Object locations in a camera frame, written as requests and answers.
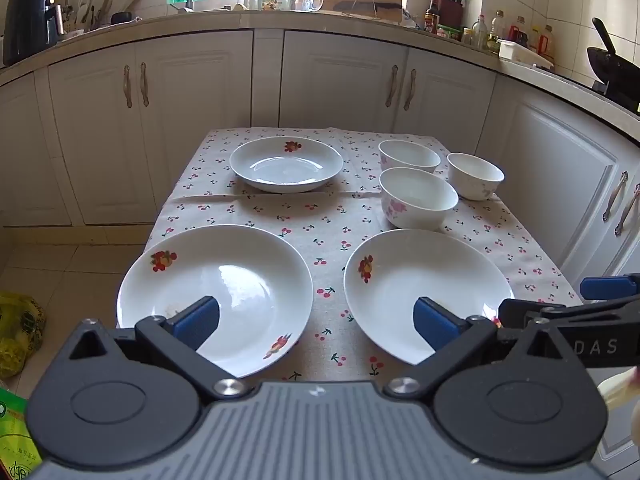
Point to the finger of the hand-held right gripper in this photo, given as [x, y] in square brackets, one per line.
[610, 287]
[522, 311]

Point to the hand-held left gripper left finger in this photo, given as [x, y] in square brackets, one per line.
[197, 320]

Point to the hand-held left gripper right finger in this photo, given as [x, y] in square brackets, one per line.
[435, 322]

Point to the white fruit print plate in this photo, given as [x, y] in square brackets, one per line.
[425, 270]
[285, 170]

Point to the white plate with brown stain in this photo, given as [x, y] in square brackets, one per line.
[240, 270]

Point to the white bowl pink flower print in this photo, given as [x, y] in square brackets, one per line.
[415, 210]
[400, 160]

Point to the white bowl faint flower print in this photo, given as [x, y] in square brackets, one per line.
[475, 182]

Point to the person's right hand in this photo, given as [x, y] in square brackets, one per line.
[622, 387]

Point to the cherry print tablecloth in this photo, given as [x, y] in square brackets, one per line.
[300, 220]

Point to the yellow plastic bag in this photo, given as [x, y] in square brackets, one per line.
[17, 332]

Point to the black gas stove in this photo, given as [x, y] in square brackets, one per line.
[620, 95]

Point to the green printed package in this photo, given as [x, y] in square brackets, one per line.
[12, 435]

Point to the black wok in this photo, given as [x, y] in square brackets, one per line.
[612, 65]

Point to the white rectangular container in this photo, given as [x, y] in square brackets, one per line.
[525, 55]

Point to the orange oil bottle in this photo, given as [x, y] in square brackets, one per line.
[547, 41]

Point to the clear seasoning bottle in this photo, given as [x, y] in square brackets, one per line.
[496, 25]
[480, 34]

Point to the dark sauce bottle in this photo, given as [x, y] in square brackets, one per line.
[431, 15]

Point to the knife block with knives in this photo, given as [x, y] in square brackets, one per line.
[448, 10]

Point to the black air fryer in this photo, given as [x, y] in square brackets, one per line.
[30, 22]

